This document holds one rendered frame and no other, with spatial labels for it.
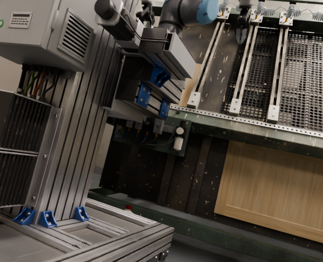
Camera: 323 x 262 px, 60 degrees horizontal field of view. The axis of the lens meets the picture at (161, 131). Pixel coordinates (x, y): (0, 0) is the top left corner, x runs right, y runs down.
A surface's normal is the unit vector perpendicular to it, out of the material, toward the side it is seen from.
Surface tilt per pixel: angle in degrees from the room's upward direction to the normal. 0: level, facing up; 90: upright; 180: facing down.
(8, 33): 90
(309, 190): 90
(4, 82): 90
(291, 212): 90
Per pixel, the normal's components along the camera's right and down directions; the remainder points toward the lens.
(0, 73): 0.90, 0.18
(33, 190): -0.37, -0.17
